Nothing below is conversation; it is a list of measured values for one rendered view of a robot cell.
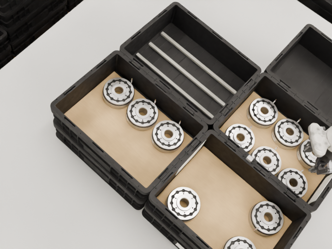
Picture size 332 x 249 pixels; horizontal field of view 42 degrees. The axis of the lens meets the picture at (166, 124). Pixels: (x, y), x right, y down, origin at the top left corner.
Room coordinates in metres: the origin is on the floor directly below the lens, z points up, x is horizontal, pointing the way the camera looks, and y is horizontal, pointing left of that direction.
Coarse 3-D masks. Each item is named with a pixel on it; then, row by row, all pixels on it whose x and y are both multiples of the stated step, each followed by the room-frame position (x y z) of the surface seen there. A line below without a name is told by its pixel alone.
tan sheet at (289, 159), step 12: (252, 96) 0.86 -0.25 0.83; (240, 108) 0.79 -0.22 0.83; (228, 120) 0.73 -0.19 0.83; (240, 120) 0.75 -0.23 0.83; (276, 120) 0.80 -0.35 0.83; (264, 132) 0.74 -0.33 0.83; (264, 144) 0.69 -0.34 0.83; (288, 156) 0.68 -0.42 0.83; (300, 168) 0.66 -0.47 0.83; (312, 180) 0.63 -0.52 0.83; (312, 192) 0.59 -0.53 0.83
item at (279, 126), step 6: (282, 120) 0.79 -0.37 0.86; (288, 120) 0.80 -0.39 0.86; (276, 126) 0.76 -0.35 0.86; (282, 126) 0.76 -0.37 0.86; (294, 126) 0.78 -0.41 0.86; (300, 126) 0.79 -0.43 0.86; (276, 132) 0.73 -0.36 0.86; (282, 132) 0.74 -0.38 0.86; (300, 132) 0.77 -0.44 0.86; (282, 138) 0.72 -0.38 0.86; (288, 138) 0.73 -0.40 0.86; (294, 138) 0.74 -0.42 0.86; (300, 138) 0.75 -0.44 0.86; (288, 144) 0.71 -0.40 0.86; (294, 144) 0.72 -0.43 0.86
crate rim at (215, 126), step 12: (264, 72) 0.90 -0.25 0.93; (252, 84) 0.83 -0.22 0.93; (276, 84) 0.87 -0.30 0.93; (240, 96) 0.77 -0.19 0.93; (228, 108) 0.71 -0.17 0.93; (324, 120) 0.80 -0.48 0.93; (264, 168) 0.56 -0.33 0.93; (276, 180) 0.54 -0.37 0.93; (288, 192) 0.52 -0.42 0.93; (324, 192) 0.56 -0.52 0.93
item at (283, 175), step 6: (288, 168) 0.62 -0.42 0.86; (282, 174) 0.60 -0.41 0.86; (288, 174) 0.60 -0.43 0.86; (294, 174) 0.61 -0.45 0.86; (300, 174) 0.62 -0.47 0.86; (282, 180) 0.58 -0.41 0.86; (300, 180) 0.60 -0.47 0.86; (306, 180) 0.61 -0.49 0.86; (300, 186) 0.58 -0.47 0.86; (306, 186) 0.59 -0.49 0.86; (300, 192) 0.56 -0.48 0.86
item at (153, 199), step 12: (216, 132) 0.62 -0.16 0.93; (228, 144) 0.59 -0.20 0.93; (240, 156) 0.57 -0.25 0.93; (252, 168) 0.55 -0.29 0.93; (156, 192) 0.37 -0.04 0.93; (156, 204) 0.34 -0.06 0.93; (300, 204) 0.49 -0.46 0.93; (168, 216) 0.32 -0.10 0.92; (180, 228) 0.30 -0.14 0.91; (300, 228) 0.43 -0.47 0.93
